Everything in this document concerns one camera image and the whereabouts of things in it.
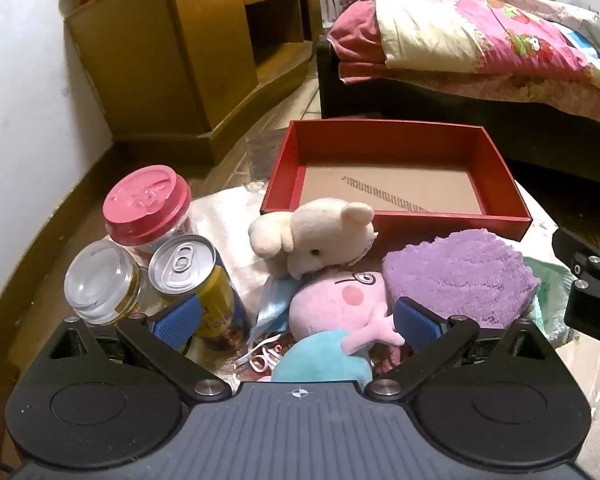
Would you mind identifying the wooden cabinet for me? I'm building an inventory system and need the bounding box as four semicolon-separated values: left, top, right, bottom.
64;0;323;166

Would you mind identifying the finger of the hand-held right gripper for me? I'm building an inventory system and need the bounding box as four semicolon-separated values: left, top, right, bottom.
551;226;600;292

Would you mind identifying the white patterned cloth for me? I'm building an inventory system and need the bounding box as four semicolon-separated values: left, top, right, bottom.
530;0;600;67

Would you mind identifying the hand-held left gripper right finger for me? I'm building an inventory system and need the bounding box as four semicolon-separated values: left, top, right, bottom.
365;296;556;403

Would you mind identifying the light green towel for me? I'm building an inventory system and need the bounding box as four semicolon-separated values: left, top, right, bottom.
522;255;579;349

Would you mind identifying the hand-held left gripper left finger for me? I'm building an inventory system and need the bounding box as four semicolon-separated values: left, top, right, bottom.
45;294;233;403

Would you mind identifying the yellow drink can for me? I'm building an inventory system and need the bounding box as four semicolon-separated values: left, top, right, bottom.
147;235;252;352

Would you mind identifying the red blanket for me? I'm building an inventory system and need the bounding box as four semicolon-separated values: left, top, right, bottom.
327;0;396;86

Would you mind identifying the pink lid glass jar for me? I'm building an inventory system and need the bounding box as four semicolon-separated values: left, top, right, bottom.
103;165;194;262

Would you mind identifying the purple fluffy cloth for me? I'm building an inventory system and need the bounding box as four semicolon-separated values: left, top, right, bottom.
382;229;541;329

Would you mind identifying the red cardboard box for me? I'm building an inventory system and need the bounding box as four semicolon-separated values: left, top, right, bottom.
260;119;533;243

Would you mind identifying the clear lid glass jar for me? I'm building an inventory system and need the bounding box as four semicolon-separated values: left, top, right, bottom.
64;240;149;327

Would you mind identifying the pink pig plush toy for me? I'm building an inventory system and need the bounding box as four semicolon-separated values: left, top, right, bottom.
270;270;407;384

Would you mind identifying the blue face mask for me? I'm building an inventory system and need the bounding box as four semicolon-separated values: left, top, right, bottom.
235;275;302;374

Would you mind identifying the cream elephant plush toy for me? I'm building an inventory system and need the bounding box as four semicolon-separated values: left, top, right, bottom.
248;198;379;281

